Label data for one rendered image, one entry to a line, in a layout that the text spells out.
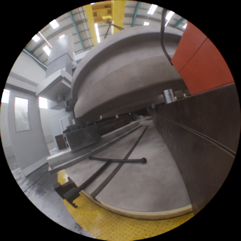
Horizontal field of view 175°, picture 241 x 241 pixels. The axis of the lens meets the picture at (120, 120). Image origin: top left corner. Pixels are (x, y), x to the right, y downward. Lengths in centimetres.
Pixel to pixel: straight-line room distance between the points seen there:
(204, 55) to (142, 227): 78
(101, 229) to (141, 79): 118
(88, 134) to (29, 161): 221
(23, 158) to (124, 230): 253
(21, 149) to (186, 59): 285
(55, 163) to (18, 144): 181
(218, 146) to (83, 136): 101
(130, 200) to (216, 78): 48
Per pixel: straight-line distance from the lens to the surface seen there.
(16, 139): 268
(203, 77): 20
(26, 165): 272
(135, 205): 41
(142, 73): 69
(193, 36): 20
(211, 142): 21
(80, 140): 96
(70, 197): 55
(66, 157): 103
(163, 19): 28
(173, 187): 44
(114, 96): 71
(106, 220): 77
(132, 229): 70
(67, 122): 393
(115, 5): 1124
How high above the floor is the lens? 68
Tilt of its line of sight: 2 degrees down
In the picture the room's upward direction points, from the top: 16 degrees counter-clockwise
